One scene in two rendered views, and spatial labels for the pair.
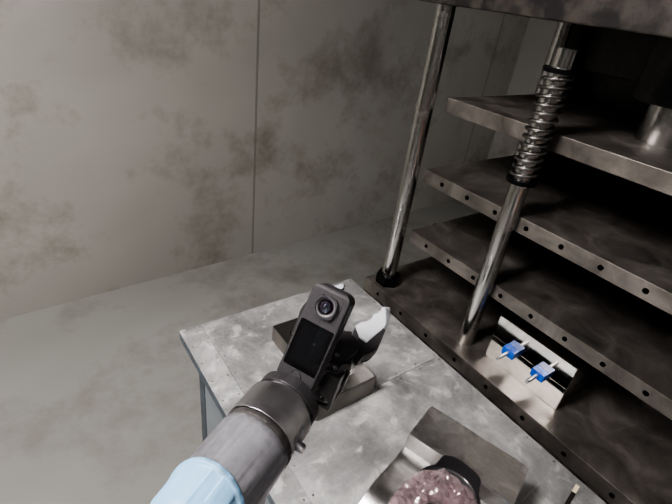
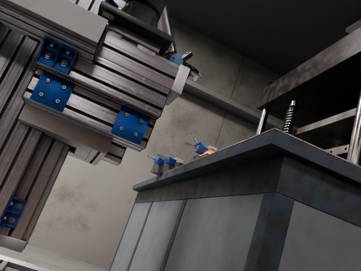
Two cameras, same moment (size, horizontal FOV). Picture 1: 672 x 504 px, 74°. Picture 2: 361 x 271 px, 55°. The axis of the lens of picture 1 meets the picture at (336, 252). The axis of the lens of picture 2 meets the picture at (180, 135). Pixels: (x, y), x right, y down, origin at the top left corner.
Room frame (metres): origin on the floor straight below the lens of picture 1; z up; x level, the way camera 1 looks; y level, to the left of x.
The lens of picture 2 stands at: (-1.18, -0.94, 0.50)
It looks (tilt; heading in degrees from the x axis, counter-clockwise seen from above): 17 degrees up; 27
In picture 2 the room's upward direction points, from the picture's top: 20 degrees clockwise
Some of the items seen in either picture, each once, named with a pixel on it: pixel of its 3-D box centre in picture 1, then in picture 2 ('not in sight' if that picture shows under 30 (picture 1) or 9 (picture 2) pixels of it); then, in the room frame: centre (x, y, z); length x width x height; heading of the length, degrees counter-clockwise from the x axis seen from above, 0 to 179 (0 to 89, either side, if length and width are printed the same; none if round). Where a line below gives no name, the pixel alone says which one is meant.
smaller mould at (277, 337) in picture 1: (304, 336); not in sight; (1.10, 0.06, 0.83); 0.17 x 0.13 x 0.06; 129
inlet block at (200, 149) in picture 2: not in sight; (199, 149); (0.11, -0.38, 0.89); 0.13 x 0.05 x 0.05; 129
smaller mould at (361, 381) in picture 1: (332, 380); not in sight; (0.93, -0.04, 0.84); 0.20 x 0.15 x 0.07; 129
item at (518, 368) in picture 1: (569, 336); not in sight; (1.24, -0.84, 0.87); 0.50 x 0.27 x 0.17; 129
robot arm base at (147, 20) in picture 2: not in sight; (137, 23); (-0.44, -0.28, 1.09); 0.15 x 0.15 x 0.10
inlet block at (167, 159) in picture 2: not in sight; (168, 160); (0.28, -0.17, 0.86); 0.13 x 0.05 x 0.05; 146
